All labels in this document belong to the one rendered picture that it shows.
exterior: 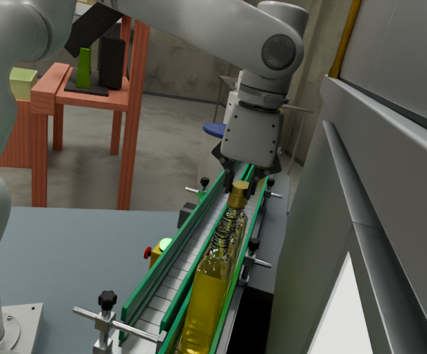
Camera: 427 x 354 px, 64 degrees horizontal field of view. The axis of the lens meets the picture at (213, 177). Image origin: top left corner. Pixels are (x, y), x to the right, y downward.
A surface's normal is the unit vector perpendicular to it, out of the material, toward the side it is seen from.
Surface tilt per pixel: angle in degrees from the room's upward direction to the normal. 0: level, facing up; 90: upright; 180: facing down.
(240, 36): 91
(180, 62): 90
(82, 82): 90
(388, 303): 0
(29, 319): 5
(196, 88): 90
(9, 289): 0
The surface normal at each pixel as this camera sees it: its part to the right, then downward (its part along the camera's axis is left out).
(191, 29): -0.80, 0.13
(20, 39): 0.94, 0.34
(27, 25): 0.99, -0.11
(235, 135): -0.35, 0.30
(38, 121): 0.29, 0.40
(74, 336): 0.19, -0.91
